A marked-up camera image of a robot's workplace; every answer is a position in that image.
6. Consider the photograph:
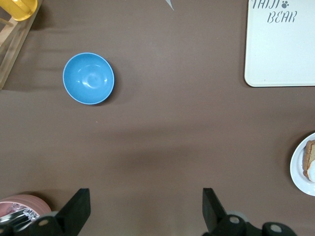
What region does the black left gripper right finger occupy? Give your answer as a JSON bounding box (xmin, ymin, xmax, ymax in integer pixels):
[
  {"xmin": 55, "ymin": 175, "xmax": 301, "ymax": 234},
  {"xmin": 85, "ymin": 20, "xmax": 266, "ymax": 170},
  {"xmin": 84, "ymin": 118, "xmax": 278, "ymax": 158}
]
[{"xmin": 202, "ymin": 188, "xmax": 296, "ymax": 236}]

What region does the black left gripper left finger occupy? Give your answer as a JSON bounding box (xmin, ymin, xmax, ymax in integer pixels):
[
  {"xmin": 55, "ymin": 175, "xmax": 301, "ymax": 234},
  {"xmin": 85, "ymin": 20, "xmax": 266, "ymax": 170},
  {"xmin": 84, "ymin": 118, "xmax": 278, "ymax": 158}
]
[{"xmin": 12, "ymin": 188, "xmax": 91, "ymax": 236}]

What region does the white round plate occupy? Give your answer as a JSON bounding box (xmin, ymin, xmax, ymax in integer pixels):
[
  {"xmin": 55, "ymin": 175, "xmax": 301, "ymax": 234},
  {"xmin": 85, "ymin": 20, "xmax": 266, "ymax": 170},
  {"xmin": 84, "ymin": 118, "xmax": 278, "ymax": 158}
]
[{"xmin": 289, "ymin": 132, "xmax": 315, "ymax": 197}]

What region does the white round sandwich filling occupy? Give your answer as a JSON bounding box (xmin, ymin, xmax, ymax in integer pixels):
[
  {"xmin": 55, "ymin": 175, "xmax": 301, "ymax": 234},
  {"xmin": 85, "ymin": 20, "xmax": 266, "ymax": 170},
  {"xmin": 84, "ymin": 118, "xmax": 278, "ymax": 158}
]
[{"xmin": 307, "ymin": 159, "xmax": 315, "ymax": 183}]

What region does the pink bowl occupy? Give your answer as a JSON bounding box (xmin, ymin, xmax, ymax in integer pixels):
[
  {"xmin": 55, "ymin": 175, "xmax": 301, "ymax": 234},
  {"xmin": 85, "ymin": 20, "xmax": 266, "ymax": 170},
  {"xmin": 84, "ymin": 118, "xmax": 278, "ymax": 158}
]
[{"xmin": 0, "ymin": 194, "xmax": 52, "ymax": 222}]

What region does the clear crinkled plastic piece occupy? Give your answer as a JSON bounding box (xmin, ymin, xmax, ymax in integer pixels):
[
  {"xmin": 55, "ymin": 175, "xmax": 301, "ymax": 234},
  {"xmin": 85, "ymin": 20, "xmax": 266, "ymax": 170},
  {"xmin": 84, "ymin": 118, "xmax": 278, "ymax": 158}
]
[{"xmin": 7, "ymin": 203, "xmax": 40, "ymax": 221}]

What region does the metal scoop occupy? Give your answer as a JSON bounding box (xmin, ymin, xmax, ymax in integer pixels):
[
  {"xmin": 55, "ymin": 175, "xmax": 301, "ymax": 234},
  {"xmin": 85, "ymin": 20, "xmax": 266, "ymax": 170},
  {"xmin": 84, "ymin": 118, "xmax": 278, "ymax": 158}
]
[{"xmin": 0, "ymin": 211, "xmax": 30, "ymax": 226}]

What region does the brown bread slice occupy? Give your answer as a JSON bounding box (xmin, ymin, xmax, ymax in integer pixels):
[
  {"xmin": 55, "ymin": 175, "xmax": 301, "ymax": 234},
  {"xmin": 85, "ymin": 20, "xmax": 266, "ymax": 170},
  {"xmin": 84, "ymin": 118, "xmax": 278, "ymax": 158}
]
[{"xmin": 302, "ymin": 139, "xmax": 315, "ymax": 178}]

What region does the blue bowl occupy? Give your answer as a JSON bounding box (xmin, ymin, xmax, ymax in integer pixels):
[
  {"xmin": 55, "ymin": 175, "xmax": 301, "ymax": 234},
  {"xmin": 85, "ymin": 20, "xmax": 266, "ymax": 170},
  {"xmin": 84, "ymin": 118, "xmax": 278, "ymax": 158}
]
[{"xmin": 62, "ymin": 52, "xmax": 116, "ymax": 106}]

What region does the cream bear print tray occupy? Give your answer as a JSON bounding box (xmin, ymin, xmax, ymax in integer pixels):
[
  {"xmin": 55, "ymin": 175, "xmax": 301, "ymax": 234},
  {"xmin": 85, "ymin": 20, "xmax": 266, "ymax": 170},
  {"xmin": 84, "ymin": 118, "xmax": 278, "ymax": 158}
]
[{"xmin": 244, "ymin": 0, "xmax": 315, "ymax": 88}]

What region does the wooden peg rack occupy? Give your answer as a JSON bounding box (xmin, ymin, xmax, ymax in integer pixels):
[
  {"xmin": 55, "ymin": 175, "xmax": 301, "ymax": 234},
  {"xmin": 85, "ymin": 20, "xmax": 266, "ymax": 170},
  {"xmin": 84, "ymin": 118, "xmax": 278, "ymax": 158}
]
[{"xmin": 0, "ymin": 0, "xmax": 42, "ymax": 90}]

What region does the yellow cup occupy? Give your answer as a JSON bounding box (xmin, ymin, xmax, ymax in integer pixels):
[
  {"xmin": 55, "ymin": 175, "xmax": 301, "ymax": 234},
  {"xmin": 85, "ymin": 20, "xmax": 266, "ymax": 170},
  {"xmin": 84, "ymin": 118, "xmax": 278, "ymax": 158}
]
[{"xmin": 0, "ymin": 0, "xmax": 39, "ymax": 22}]

